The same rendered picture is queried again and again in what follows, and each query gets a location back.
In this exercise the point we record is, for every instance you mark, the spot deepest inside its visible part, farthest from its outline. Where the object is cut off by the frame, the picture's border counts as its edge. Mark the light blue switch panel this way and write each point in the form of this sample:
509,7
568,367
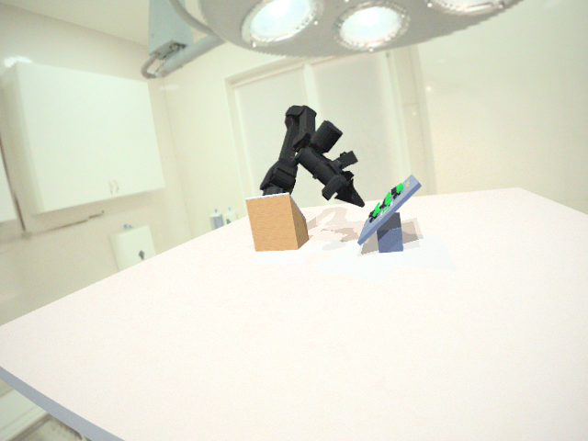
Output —
386,221

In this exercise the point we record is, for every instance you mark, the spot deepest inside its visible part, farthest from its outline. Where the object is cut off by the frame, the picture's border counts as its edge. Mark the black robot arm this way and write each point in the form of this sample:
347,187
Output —
309,144

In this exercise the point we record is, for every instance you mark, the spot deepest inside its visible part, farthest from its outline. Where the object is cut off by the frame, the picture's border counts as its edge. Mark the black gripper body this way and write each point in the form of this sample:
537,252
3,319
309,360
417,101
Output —
332,181

